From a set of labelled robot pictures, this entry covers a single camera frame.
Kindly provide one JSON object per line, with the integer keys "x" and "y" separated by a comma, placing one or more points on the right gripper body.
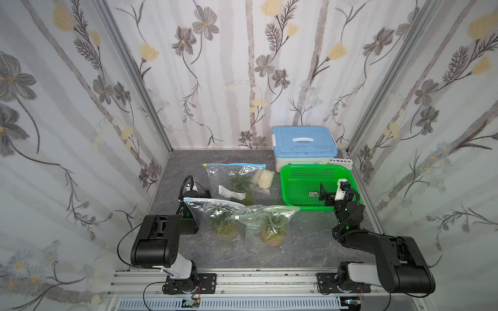
{"x": 330, "y": 196}

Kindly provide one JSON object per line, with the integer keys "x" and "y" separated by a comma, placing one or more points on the green zip bag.
{"x": 253, "y": 217}

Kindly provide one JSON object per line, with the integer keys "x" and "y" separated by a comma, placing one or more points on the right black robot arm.
{"x": 399, "y": 265}

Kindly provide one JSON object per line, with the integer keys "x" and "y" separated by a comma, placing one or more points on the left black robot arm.
{"x": 157, "y": 246}

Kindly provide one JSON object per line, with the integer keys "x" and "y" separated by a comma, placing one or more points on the rear blue zip bag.
{"x": 220, "y": 174}

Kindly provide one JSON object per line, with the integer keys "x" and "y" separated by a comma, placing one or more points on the green plastic basket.
{"x": 300, "y": 184}

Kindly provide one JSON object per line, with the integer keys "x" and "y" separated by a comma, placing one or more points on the blue lid storage box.
{"x": 302, "y": 145}

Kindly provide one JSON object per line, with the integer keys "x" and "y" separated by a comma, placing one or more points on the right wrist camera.
{"x": 343, "y": 186}

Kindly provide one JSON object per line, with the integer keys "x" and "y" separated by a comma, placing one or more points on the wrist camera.
{"x": 195, "y": 190}
{"x": 343, "y": 186}

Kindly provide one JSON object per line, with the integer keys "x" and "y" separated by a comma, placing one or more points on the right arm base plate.
{"x": 330, "y": 283}

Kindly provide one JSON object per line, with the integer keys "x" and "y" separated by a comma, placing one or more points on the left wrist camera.
{"x": 195, "y": 190}

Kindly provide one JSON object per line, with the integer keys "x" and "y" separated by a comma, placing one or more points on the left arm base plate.
{"x": 202, "y": 283}

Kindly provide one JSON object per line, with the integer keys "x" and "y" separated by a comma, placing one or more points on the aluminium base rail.
{"x": 253, "y": 289}

